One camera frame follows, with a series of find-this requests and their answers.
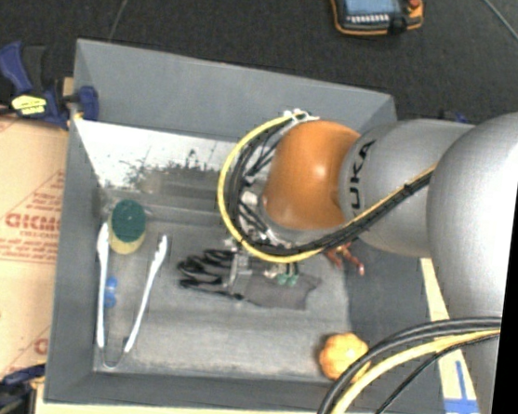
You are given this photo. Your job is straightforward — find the grey metal bin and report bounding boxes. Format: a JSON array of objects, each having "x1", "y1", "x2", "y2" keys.
[{"x1": 33, "y1": 37, "x2": 486, "y2": 414}]

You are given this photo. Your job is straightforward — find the copper-coloured curved metal piece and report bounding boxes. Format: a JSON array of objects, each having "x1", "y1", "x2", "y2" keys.
[{"x1": 323, "y1": 239, "x2": 370, "y2": 277}]

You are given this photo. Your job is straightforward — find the orange toy pumpkin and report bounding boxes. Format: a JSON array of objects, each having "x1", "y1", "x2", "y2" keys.
[{"x1": 315, "y1": 328, "x2": 374, "y2": 386}]

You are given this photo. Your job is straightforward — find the green and yellow sponge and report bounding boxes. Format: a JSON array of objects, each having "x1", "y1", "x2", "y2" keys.
[{"x1": 105, "y1": 196, "x2": 151, "y2": 258}]

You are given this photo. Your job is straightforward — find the white plastic tongs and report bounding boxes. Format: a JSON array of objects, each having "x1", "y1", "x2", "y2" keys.
[{"x1": 81, "y1": 221, "x2": 171, "y2": 375}]

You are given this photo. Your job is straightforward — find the brown cardboard board red print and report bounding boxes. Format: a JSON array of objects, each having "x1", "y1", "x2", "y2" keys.
[{"x1": 0, "y1": 104, "x2": 78, "y2": 392}]

